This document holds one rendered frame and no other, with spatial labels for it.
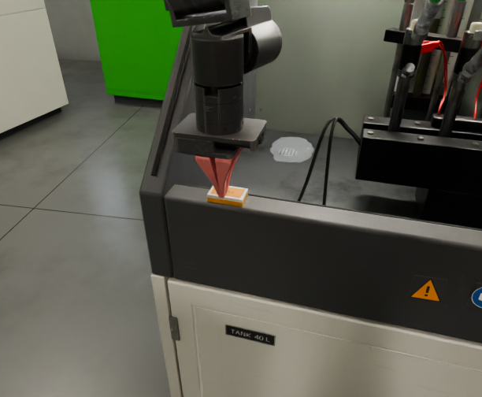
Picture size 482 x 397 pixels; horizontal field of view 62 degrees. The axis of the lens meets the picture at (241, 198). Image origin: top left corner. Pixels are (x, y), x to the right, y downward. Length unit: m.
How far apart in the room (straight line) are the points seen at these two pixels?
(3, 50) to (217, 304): 2.91
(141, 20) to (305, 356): 3.05
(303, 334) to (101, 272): 1.37
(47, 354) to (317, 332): 1.20
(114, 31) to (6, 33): 0.77
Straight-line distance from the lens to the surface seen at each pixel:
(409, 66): 0.68
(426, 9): 0.57
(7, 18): 3.41
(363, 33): 0.98
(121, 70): 3.67
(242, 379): 0.81
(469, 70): 0.66
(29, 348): 1.74
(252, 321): 0.68
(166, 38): 3.40
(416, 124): 0.77
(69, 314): 1.79
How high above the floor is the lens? 1.25
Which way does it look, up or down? 33 degrees down
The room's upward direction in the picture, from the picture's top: straight up
